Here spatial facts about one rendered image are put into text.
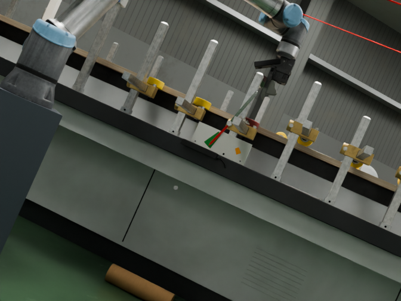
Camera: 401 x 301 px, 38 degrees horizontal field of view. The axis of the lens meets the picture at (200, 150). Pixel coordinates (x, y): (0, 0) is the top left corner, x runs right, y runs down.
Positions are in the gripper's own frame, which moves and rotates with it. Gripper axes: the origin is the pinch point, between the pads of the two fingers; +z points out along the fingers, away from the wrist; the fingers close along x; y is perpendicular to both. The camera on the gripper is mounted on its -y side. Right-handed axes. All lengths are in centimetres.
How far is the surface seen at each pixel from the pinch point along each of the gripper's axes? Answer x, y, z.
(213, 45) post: 6.1, -29.9, -13.3
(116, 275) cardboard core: -7, -24, 96
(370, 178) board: 23, 58, 12
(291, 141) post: 6.1, 19.3, 12.2
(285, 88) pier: 496, -38, -85
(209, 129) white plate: 5.4, -16.0, 22.0
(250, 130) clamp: 5.3, 1.3, 15.1
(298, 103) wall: 540, -19, -80
